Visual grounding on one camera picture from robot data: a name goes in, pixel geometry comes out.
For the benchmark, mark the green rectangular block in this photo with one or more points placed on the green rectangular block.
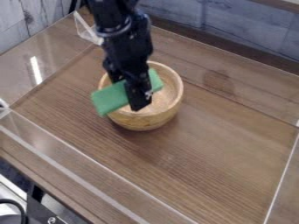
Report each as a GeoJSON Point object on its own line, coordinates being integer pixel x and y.
{"type": "Point", "coordinates": [111, 97]}

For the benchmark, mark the black table leg bracket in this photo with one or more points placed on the black table leg bracket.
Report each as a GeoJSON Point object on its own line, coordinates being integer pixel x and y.
{"type": "Point", "coordinates": [37, 213]}

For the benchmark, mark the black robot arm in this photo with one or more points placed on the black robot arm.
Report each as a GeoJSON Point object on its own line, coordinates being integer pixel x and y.
{"type": "Point", "coordinates": [113, 8]}

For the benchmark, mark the wooden bowl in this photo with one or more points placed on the wooden bowl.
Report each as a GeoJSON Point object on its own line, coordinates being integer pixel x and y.
{"type": "Point", "coordinates": [165, 102]}

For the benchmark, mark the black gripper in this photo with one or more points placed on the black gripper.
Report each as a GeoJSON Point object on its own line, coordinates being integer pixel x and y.
{"type": "Point", "coordinates": [128, 48]}

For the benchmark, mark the clear acrylic corner bracket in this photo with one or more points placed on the clear acrylic corner bracket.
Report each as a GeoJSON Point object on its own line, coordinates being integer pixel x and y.
{"type": "Point", "coordinates": [87, 31]}

